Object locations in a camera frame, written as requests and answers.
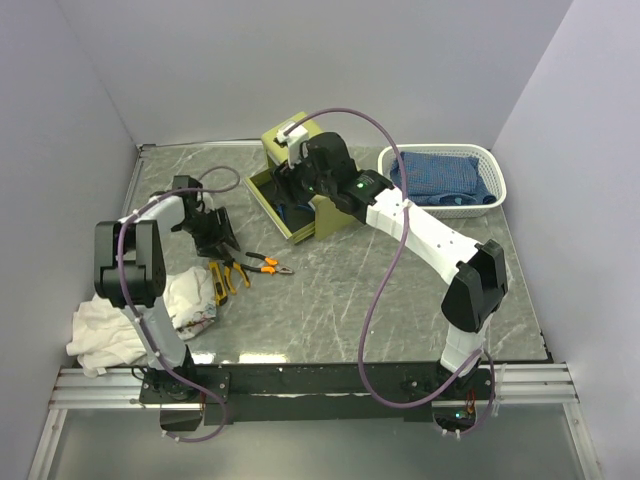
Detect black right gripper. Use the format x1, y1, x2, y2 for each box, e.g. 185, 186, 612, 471
270, 146, 336, 211

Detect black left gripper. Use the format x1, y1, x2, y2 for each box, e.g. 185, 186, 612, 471
176, 207, 240, 259

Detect yellow black pliers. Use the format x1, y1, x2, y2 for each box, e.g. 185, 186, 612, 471
222, 257, 253, 295

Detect green metal drawer cabinet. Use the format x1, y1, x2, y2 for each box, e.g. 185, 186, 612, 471
244, 111, 355, 244

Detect blue handled pliers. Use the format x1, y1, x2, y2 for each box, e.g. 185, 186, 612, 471
275, 201, 298, 222

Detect orange black pliers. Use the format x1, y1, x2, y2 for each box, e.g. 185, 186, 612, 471
241, 251, 294, 275

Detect yellow utility knife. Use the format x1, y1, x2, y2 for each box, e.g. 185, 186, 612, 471
208, 261, 228, 306

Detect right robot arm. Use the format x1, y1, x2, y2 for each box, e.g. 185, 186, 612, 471
272, 127, 508, 399

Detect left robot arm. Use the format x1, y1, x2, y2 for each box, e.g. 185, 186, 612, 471
94, 175, 240, 402

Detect blue checkered cloth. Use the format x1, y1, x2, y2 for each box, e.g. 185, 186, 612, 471
400, 152, 497, 207

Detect white plastic basket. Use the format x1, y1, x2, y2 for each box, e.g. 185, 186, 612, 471
398, 143, 507, 219

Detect white cloth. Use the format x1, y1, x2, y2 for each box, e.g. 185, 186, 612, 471
66, 266, 217, 378

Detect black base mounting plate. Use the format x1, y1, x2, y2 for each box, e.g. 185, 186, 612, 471
139, 362, 491, 431

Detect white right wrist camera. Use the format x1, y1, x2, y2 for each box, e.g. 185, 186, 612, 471
275, 122, 309, 169

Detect aluminium frame rail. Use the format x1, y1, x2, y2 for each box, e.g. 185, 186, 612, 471
48, 362, 578, 410

